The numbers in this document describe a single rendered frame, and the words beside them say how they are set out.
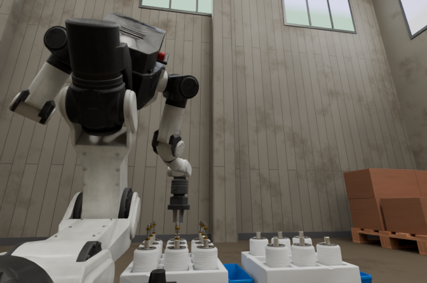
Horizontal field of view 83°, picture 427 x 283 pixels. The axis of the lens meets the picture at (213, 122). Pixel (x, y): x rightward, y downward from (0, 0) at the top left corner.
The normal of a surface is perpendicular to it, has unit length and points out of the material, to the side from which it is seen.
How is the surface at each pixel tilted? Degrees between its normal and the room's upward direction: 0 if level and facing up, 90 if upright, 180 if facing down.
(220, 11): 90
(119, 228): 40
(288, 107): 90
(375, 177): 90
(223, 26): 90
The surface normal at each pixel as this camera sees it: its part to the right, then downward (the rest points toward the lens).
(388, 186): 0.22, -0.32
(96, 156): 0.14, 0.18
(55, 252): 0.09, -0.97
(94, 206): 0.16, -0.07
